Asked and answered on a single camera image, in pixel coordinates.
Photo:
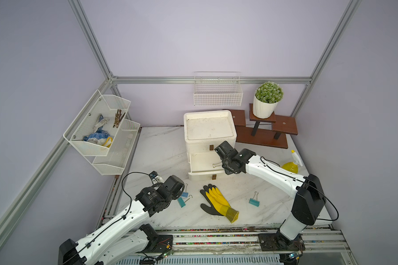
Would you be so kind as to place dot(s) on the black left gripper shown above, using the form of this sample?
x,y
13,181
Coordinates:
x,y
173,196

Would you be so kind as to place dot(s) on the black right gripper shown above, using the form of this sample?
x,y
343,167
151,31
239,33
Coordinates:
x,y
228,171

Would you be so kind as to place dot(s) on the blue binder clip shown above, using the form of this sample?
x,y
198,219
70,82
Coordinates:
x,y
215,165
185,194

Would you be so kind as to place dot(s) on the teal binder clip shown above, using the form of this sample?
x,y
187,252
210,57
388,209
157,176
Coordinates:
x,y
254,200
182,200

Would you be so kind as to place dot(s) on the white plastic drawer cabinet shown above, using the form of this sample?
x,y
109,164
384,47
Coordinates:
x,y
204,131

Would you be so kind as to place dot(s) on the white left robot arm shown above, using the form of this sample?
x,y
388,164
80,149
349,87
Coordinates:
x,y
127,233

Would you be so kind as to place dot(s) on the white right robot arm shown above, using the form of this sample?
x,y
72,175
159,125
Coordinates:
x,y
307,192

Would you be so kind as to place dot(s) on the brown wooden step shelf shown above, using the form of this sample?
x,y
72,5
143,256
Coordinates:
x,y
270,132

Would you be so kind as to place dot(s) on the white mesh lower bin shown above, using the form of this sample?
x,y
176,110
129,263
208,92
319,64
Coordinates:
x,y
116,160

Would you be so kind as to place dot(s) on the white mesh bin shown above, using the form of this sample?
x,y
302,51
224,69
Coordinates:
x,y
116,160
90,133

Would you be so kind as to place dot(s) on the yellow black work glove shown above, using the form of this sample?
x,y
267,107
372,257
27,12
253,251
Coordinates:
x,y
218,205

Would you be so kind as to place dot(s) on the yellow spray bottle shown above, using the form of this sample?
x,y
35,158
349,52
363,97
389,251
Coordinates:
x,y
295,164

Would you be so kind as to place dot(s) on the green plant in white pot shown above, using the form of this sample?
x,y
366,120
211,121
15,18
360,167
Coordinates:
x,y
266,98

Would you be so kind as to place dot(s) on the blue white cloth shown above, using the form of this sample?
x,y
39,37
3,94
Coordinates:
x,y
100,136

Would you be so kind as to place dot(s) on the brown wooden clothespins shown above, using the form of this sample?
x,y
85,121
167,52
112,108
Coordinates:
x,y
118,118

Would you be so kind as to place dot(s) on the white mesh upper bin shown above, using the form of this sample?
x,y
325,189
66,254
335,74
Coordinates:
x,y
90,133

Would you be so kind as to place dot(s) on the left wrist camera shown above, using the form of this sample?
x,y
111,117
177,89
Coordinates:
x,y
155,178

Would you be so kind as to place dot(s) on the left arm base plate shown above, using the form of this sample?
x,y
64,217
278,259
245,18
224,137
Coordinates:
x,y
159,243

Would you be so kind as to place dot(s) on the white wire wall basket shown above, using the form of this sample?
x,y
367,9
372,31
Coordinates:
x,y
217,89

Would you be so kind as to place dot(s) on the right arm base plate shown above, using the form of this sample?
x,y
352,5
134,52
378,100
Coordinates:
x,y
278,242

